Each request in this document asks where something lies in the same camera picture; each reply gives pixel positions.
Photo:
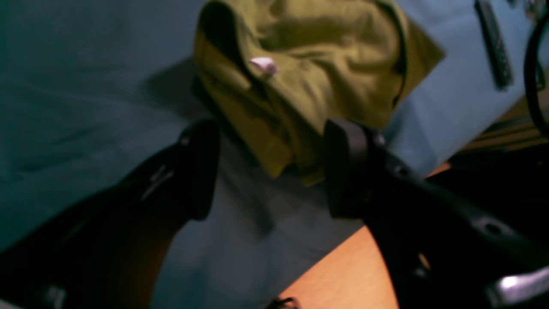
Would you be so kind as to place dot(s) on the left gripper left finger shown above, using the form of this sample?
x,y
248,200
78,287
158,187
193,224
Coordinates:
x,y
106,251

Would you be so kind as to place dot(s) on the olive green t-shirt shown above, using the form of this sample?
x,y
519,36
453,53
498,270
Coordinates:
x,y
277,70

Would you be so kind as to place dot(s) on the grey remote control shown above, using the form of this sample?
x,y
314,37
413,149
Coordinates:
x,y
495,45

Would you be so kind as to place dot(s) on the blue table cloth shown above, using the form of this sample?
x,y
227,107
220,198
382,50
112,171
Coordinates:
x,y
91,88

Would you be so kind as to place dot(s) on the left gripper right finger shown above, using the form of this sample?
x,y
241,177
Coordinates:
x,y
441,251

